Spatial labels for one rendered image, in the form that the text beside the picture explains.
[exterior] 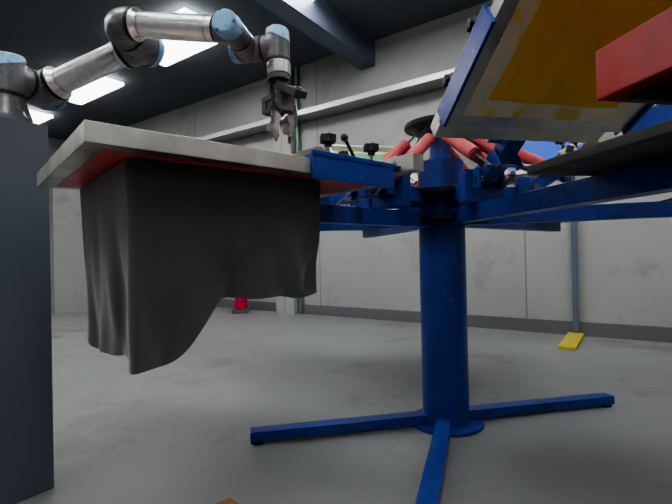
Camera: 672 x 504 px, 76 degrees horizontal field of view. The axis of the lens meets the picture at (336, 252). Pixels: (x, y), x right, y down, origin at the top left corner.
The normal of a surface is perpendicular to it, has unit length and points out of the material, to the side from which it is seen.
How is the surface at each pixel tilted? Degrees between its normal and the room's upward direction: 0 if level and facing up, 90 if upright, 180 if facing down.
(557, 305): 90
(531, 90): 148
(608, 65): 90
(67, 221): 90
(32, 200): 90
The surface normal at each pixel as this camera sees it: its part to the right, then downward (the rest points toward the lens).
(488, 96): 0.12, 0.84
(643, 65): -0.98, 0.02
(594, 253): -0.57, 0.00
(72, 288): 0.82, -0.02
